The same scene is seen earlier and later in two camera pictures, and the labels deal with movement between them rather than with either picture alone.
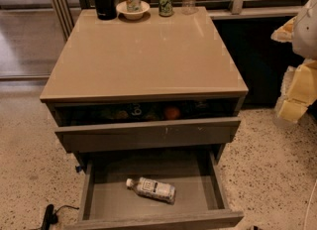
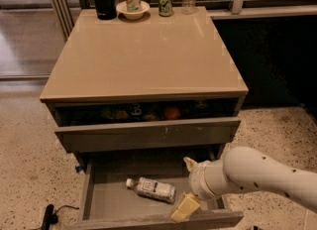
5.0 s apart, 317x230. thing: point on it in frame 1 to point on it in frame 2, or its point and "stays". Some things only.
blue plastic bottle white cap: (153, 189) stays
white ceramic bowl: (122, 8) stays
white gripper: (306, 32) to (197, 180)
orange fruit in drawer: (173, 113) stays
